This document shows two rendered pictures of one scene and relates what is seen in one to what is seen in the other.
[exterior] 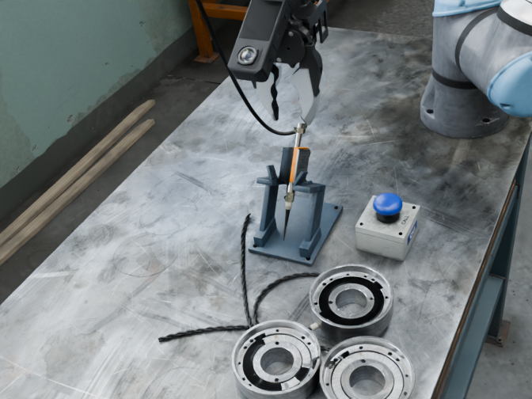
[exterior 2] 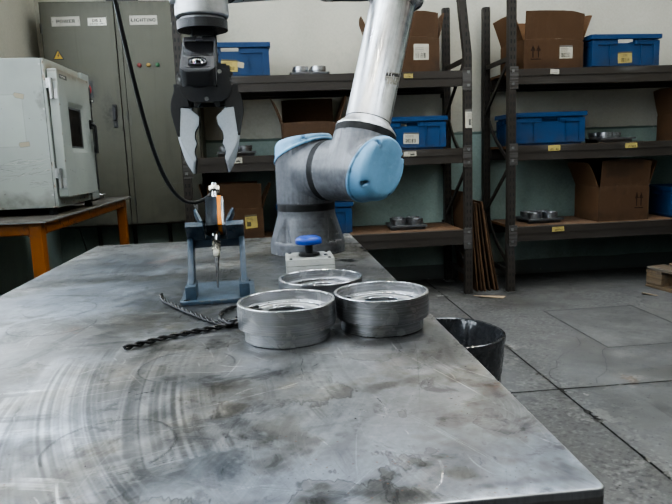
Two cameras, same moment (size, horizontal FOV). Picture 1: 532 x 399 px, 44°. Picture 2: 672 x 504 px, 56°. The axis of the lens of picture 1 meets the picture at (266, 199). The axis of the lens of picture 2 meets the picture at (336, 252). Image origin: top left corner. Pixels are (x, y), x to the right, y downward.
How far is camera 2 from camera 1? 0.63 m
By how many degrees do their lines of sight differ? 47
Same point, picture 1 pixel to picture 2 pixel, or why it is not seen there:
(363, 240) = not seen: hidden behind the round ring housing
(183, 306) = (134, 334)
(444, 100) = (298, 225)
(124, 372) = (95, 370)
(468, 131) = (322, 247)
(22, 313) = not seen: outside the picture
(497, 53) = (347, 147)
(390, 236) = (322, 259)
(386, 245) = not seen: hidden behind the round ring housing
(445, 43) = (293, 171)
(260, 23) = (199, 49)
